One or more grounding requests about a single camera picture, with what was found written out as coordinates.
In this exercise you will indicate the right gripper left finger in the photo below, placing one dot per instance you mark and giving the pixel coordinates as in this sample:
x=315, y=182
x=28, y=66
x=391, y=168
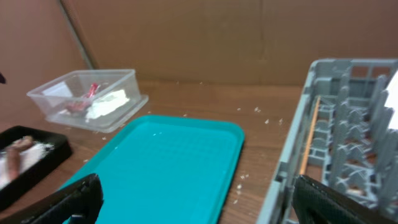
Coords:
x=79, y=202

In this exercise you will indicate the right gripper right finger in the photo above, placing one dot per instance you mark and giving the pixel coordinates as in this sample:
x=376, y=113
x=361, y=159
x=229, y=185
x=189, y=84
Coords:
x=316, y=203

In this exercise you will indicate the brown walnut food scrap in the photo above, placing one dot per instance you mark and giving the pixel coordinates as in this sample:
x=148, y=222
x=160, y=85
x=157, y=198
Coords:
x=23, y=144

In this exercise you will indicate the orange carrot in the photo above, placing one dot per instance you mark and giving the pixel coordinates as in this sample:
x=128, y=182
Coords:
x=13, y=163

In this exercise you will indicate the red snack wrapper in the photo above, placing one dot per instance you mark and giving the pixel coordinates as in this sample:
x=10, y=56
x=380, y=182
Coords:
x=81, y=106

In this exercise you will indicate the white napkin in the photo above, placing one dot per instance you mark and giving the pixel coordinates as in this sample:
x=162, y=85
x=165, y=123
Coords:
x=107, y=104

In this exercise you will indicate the wooden chopstick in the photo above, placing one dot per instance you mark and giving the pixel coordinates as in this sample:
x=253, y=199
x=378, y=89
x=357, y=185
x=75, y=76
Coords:
x=306, y=153

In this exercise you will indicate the white cup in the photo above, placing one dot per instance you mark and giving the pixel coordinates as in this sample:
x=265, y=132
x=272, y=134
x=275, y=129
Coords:
x=392, y=100

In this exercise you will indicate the grey dishwasher rack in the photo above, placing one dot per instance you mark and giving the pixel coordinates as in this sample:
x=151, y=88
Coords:
x=353, y=149

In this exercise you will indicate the black tray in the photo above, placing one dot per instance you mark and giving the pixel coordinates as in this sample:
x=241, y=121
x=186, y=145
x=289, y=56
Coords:
x=59, y=151

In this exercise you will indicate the pile of rice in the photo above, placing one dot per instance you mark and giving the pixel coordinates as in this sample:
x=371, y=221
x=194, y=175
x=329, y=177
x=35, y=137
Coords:
x=29, y=157

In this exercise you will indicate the teal serving tray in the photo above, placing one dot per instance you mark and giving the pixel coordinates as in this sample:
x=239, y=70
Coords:
x=164, y=169

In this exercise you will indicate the clear plastic bin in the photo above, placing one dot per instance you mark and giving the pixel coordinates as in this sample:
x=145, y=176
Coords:
x=53, y=96

